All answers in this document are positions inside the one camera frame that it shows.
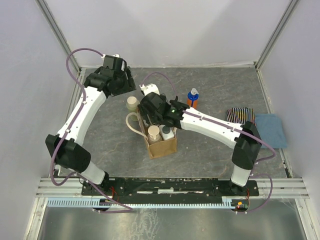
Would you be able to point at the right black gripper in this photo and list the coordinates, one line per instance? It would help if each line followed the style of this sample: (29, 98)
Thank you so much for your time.
(143, 113)

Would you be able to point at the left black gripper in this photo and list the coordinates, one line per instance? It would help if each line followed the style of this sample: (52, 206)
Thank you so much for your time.
(129, 85)

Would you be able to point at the clear bottle beige cap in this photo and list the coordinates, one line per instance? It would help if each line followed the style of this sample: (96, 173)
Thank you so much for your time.
(132, 104)

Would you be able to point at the white pump dispenser bottle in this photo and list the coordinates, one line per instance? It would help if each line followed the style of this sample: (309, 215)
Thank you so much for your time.
(154, 134)

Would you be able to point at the white bottle grey cap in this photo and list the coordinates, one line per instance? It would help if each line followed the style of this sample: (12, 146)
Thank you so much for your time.
(166, 132)

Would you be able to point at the orange bottle blue cap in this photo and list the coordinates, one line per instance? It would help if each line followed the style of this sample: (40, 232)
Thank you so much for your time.
(192, 98)

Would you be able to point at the brown canvas tote bag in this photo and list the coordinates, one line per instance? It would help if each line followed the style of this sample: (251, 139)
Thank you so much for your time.
(159, 149)

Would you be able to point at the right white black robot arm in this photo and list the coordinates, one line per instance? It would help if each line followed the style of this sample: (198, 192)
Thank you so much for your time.
(243, 139)

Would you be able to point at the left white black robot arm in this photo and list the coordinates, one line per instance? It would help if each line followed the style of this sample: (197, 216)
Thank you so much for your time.
(66, 147)

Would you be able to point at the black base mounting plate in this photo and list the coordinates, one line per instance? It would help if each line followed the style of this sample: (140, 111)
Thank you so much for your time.
(128, 190)

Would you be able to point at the striped folded cloth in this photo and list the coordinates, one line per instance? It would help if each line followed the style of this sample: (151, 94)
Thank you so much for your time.
(240, 115)

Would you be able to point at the blue folded cloth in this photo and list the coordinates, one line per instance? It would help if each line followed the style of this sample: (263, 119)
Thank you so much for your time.
(271, 130)

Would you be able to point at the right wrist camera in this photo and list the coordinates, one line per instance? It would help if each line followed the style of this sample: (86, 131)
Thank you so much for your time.
(150, 88)

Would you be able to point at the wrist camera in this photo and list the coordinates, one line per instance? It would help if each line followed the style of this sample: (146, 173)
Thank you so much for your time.
(150, 88)
(115, 55)

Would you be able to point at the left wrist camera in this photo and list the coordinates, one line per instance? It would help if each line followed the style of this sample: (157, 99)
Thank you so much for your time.
(115, 55)

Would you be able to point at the right aluminium corner post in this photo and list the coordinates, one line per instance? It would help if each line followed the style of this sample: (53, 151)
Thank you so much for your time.
(288, 12)

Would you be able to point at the aluminium corner post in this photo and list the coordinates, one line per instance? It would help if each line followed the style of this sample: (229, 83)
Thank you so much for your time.
(288, 12)
(47, 13)

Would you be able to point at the left aluminium corner post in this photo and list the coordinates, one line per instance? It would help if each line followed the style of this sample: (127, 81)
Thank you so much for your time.
(47, 13)

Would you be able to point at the aluminium frame rail front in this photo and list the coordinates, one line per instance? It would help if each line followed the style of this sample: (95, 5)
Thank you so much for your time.
(282, 188)

